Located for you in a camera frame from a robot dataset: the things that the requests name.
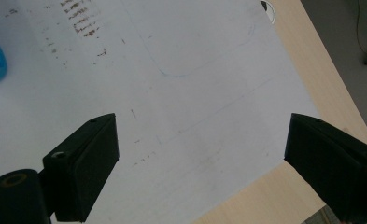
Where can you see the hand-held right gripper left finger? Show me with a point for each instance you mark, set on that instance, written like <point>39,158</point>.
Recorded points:
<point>81,161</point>

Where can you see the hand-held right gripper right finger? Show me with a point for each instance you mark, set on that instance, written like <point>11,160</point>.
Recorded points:
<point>330,161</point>

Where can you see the white stained paper sheet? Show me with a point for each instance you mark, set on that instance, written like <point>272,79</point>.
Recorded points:
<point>184,93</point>

